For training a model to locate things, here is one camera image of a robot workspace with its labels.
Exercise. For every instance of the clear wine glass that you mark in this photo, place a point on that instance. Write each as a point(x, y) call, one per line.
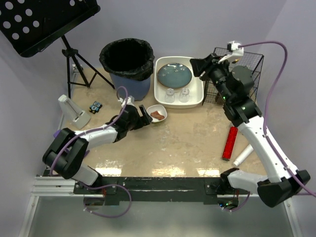
point(169, 95)
point(184, 95)

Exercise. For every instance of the pink meat piece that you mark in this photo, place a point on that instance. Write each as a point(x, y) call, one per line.
point(157, 115)

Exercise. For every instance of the black music stand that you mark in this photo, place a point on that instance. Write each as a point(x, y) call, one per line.
point(33, 25)

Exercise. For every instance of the blue trash bin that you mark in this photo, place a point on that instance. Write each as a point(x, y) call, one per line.
point(137, 89)

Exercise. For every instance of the black trash bag liner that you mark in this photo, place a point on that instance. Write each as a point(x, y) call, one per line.
point(128, 58)

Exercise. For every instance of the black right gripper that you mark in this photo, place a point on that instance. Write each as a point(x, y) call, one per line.
point(207, 70)

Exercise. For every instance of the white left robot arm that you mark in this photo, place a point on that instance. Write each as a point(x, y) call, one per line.
point(66, 153)

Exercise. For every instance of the red glitter tube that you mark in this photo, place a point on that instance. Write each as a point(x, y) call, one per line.
point(230, 142)

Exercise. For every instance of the white plastic tube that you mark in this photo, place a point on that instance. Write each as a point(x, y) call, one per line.
point(243, 155)

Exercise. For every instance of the black wire basket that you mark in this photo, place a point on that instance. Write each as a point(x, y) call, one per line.
point(254, 62)

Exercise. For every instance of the blue ceramic plate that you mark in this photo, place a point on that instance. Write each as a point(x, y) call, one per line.
point(174, 75)

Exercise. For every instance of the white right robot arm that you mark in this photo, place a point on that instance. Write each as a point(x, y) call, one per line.
point(283, 179)

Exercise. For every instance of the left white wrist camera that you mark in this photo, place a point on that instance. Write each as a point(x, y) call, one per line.
point(127, 101)

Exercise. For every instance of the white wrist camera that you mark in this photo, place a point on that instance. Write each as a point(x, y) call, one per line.
point(235, 53)
point(127, 101)

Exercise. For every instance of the blue owl number magnet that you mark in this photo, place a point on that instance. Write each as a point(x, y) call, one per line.
point(95, 107)

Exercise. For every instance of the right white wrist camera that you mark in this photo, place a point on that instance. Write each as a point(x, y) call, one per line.
point(235, 53)

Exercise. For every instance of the purple metronome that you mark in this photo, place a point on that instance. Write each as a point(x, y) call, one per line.
point(56, 134)

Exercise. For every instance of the white plastic tub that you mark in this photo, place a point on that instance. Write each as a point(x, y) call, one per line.
point(195, 86)

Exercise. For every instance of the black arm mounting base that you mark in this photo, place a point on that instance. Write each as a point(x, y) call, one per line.
point(158, 189)

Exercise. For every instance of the small white green bowl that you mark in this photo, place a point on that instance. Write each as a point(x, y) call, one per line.
point(160, 108)

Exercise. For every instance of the white metronome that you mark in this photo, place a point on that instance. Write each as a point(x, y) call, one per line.
point(73, 112)

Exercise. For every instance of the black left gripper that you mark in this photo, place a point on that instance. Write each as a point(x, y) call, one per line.
point(140, 118)

